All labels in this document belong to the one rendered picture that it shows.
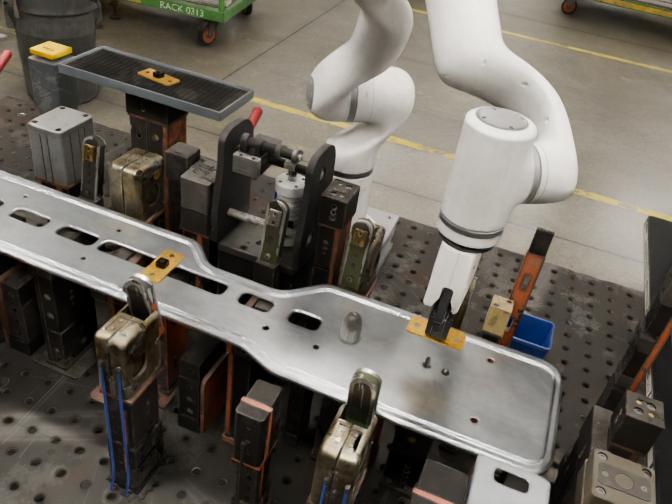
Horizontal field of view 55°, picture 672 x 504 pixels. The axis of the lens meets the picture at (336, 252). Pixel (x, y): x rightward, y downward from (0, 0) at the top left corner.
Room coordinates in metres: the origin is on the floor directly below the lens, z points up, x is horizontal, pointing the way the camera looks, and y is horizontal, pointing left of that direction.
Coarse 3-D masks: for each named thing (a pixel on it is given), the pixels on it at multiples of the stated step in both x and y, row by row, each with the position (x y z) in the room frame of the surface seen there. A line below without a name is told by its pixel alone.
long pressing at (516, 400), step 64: (0, 192) 0.97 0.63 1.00; (64, 256) 0.82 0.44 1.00; (192, 256) 0.87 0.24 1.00; (192, 320) 0.72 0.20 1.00; (256, 320) 0.74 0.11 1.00; (320, 320) 0.77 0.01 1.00; (384, 320) 0.79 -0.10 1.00; (320, 384) 0.64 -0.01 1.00; (384, 384) 0.65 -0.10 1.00; (448, 384) 0.67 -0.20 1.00; (512, 384) 0.70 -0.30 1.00; (512, 448) 0.58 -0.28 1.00
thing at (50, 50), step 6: (48, 42) 1.32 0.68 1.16; (30, 48) 1.27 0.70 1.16; (36, 48) 1.27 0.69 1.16; (42, 48) 1.28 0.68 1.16; (48, 48) 1.28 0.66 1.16; (54, 48) 1.29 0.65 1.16; (60, 48) 1.29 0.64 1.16; (66, 48) 1.30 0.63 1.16; (36, 54) 1.27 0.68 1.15; (42, 54) 1.26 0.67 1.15; (48, 54) 1.26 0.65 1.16; (54, 54) 1.26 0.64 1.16; (60, 54) 1.28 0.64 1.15; (66, 54) 1.29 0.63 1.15
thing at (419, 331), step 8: (416, 320) 0.72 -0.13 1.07; (424, 320) 0.73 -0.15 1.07; (408, 328) 0.70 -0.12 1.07; (416, 328) 0.71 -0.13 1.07; (424, 328) 0.71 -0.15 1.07; (424, 336) 0.69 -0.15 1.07; (448, 336) 0.70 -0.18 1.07; (456, 336) 0.70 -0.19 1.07; (464, 336) 0.71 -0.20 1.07; (448, 344) 0.68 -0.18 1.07; (456, 344) 0.69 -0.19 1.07
